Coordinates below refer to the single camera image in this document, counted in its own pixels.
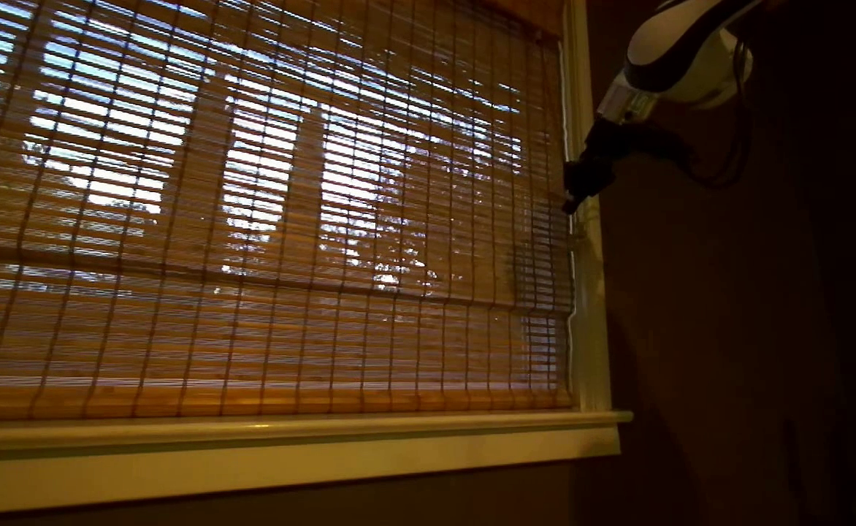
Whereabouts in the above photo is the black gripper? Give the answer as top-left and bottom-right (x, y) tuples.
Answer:
(560, 117), (680, 212)

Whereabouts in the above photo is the brown bamboo window blind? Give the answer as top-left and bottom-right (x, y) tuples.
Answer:
(0, 0), (579, 422)

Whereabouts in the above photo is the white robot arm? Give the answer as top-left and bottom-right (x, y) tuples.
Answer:
(564, 0), (766, 212)

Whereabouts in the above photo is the white window frame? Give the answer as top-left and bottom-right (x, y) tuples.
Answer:
(0, 0), (637, 516)

